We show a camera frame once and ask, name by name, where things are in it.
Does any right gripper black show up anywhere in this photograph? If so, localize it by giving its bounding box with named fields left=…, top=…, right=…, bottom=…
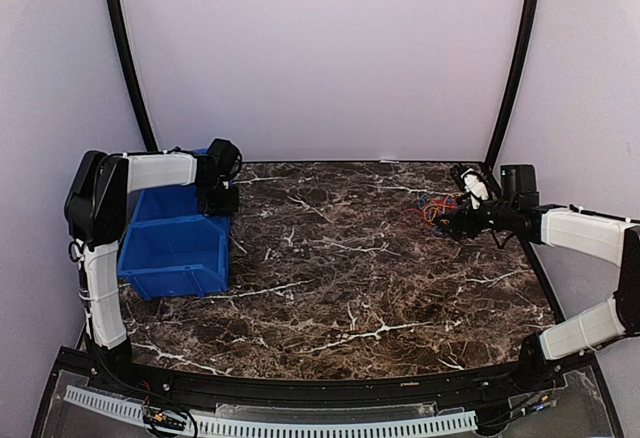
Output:
left=434, top=193, right=517, bottom=242

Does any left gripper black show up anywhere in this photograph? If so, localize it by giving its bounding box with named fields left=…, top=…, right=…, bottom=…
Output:
left=198, top=178, right=241, bottom=216

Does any red cable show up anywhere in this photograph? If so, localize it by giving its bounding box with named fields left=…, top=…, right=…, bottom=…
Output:
left=399, top=192, right=459, bottom=227

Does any blue three-compartment plastic bin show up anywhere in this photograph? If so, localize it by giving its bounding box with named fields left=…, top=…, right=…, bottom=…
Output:
left=117, top=147, right=232, bottom=301

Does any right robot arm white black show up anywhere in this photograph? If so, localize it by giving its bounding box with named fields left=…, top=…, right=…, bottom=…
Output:
left=435, top=164, right=639, bottom=392

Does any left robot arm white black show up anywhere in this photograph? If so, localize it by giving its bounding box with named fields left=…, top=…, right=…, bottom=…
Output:
left=64, top=138, right=242, bottom=394

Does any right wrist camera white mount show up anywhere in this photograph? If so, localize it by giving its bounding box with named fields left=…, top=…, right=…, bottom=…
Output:
left=450, top=164, right=492, bottom=210

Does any black curved front rail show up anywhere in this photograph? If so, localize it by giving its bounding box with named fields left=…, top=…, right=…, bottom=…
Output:
left=54, top=345, right=596, bottom=412

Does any white slotted cable duct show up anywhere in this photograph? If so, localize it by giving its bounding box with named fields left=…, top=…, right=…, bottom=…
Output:
left=63, top=385, right=479, bottom=437

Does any left black frame post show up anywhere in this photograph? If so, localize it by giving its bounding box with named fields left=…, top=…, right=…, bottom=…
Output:
left=106, top=0, right=159, bottom=152

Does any black frame post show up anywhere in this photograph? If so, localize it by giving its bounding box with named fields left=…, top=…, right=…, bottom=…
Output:
left=484, top=0, right=538, bottom=171
left=106, top=0, right=159, bottom=152

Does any right black frame post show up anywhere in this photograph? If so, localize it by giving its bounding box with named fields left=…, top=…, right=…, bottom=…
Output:
left=484, top=0, right=538, bottom=171

